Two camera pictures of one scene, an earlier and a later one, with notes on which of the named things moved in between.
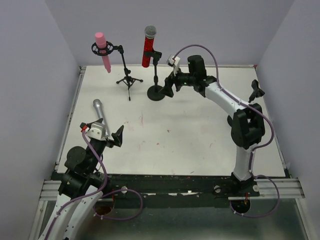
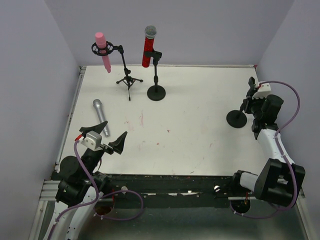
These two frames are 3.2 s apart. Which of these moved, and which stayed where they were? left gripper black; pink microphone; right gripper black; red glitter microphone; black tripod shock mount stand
Moved: right gripper black; left gripper black
Stayed: red glitter microphone; pink microphone; black tripod shock mount stand
